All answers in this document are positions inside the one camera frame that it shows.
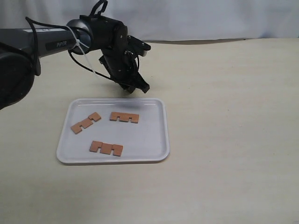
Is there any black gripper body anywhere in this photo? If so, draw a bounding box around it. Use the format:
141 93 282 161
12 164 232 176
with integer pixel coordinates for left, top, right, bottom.
99 49 140 85

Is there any notched wooden piece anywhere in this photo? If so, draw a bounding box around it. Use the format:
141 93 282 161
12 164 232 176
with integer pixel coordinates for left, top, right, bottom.
109 112 140 124
71 112 101 134
89 141 123 157

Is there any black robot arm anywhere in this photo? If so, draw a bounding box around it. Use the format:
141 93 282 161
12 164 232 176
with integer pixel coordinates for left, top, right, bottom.
0 15 151 108

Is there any white backdrop cloth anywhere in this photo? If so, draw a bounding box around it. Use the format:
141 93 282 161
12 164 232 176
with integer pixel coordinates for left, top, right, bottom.
0 0 299 41

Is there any white rectangular plastic tray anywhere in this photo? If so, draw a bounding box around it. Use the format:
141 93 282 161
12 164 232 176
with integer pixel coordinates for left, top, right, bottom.
56 98 170 165

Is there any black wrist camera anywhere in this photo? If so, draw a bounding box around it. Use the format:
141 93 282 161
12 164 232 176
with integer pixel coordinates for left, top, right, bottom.
127 35 151 57

